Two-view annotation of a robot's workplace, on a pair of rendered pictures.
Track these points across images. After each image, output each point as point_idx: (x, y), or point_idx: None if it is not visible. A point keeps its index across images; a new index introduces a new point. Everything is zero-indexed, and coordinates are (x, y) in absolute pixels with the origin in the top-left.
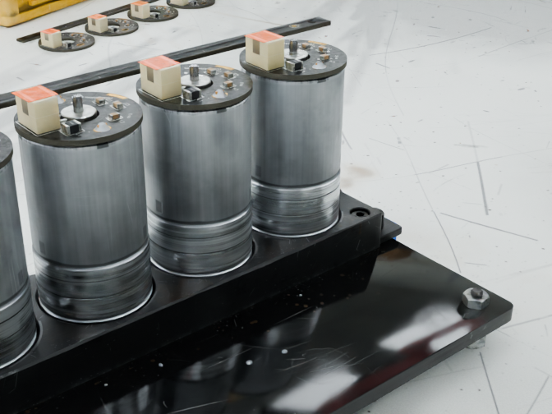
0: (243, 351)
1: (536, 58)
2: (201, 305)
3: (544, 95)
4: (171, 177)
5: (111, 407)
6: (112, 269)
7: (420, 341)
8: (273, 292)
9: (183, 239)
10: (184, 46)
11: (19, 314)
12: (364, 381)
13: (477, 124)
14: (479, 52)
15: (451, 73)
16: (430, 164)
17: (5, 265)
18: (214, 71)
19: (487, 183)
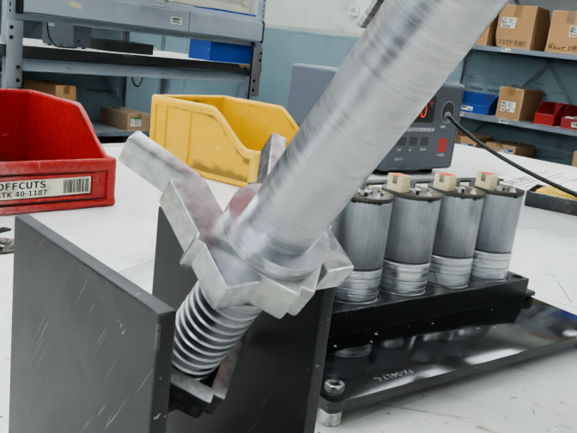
0: (472, 325)
1: (575, 243)
2: (449, 300)
3: None
4: (443, 231)
5: (416, 333)
6: (418, 267)
7: (562, 332)
8: (477, 305)
9: (442, 265)
10: None
11: (379, 277)
12: (540, 342)
13: (550, 266)
14: (539, 236)
15: (526, 243)
16: (530, 278)
17: (382, 249)
18: (463, 186)
19: (566, 290)
